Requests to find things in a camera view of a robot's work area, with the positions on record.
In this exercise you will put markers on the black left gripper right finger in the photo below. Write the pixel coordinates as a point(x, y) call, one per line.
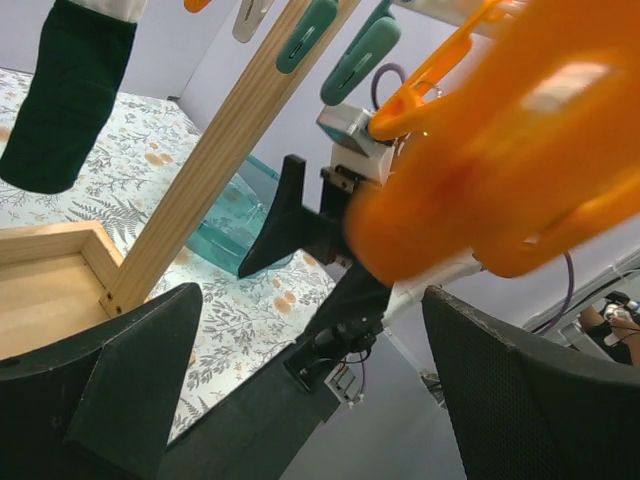
point(523, 407)

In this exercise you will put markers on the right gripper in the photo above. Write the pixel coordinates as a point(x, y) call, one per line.
point(291, 226)

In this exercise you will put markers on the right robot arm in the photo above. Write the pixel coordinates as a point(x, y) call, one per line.
point(355, 313)

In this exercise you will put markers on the floral table mat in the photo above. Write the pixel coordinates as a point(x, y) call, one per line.
point(244, 323)

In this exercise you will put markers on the wooden clothes rack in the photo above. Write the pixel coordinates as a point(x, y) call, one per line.
point(60, 279)

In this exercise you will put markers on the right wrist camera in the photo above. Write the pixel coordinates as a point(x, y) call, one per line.
point(353, 147)

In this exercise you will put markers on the dark green sock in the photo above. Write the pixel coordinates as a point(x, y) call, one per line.
point(83, 53)

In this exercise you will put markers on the teal plastic basin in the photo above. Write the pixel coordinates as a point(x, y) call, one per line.
point(231, 226)

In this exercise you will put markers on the white round clip hanger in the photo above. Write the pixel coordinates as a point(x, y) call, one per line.
point(515, 141)

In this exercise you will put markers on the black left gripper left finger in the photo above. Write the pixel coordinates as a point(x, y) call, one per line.
point(100, 404)

